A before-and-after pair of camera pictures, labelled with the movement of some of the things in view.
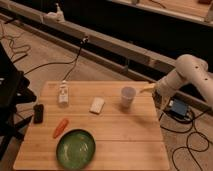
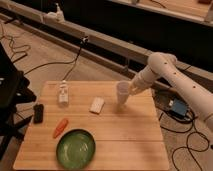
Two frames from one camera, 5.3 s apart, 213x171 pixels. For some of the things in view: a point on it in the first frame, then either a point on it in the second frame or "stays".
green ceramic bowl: x=76 y=149 stays
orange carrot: x=61 y=128 stays
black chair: x=14 y=90 stays
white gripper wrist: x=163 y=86 → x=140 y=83
